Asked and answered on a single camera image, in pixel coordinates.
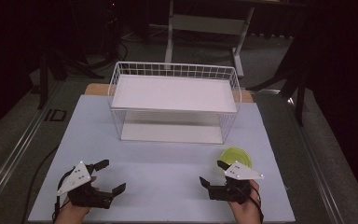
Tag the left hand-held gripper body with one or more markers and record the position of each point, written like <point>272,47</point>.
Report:
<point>85,196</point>

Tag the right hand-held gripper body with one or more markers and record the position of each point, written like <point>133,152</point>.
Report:
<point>230,193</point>

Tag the green plate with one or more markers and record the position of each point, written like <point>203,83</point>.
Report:
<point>234,155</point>

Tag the person's left hand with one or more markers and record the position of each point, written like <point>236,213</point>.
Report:
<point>71,214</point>

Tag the person's right hand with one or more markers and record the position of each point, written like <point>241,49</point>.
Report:
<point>247,214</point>

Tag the pale blue table mat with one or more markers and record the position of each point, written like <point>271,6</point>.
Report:
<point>161,180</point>

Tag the black stand legs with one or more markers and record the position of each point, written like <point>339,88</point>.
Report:
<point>43,84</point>
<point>300,102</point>

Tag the metal floor rail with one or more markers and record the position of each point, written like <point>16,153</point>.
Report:
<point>313,168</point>
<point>15,149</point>

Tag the white metal desk frame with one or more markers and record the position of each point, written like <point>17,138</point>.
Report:
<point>208,24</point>

